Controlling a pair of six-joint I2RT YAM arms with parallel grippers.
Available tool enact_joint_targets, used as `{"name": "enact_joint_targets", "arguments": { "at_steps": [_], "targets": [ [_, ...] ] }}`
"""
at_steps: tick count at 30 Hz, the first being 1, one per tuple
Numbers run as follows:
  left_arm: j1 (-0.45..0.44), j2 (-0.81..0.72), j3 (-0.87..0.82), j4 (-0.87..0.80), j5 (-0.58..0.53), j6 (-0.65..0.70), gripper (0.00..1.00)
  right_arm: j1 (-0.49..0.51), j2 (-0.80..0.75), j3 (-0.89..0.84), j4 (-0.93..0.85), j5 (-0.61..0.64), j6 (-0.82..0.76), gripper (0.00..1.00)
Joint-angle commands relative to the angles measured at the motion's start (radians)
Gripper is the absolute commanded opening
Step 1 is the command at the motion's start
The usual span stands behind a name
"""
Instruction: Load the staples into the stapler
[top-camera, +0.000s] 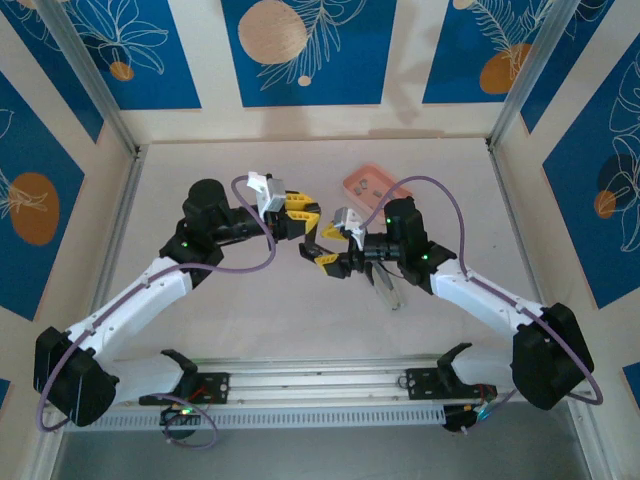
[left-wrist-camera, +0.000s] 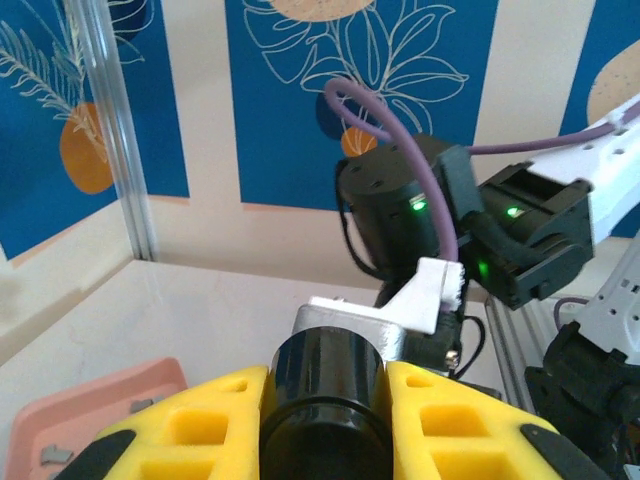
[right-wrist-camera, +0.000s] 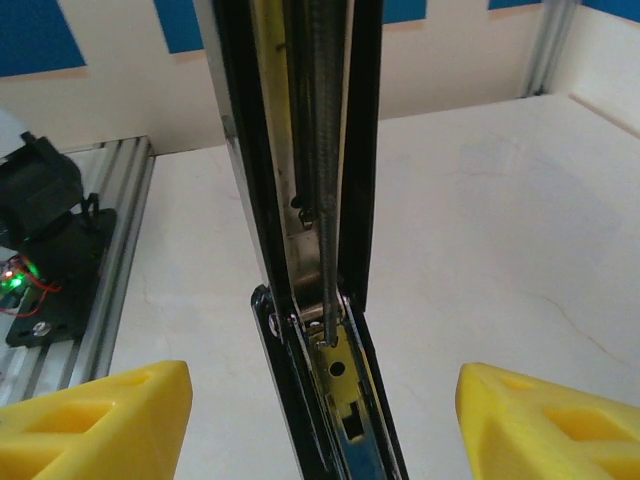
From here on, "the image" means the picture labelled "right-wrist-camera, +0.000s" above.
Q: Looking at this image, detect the aluminium frame post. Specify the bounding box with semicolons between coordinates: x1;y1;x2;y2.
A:
522;0;584;99

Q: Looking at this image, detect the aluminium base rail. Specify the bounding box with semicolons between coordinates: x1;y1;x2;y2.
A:
0;134;156;409

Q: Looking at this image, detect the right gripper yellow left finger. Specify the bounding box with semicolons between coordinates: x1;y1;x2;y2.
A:
0;359;194;480

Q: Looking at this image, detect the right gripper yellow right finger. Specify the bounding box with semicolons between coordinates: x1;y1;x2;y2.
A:
456;361;640;480

